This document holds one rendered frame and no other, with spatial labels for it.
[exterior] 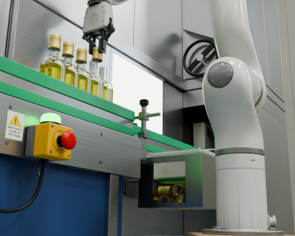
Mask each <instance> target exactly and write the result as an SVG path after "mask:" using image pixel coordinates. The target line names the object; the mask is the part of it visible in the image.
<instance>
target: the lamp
mask: <svg viewBox="0 0 295 236"><path fill-rule="evenodd" d="M48 122H51V123H55V124H58V125H61V118H60V116H59V115H57V114H55V113H46V114H43V115H42V116H41V120H40V124H42V123H48Z"/></svg>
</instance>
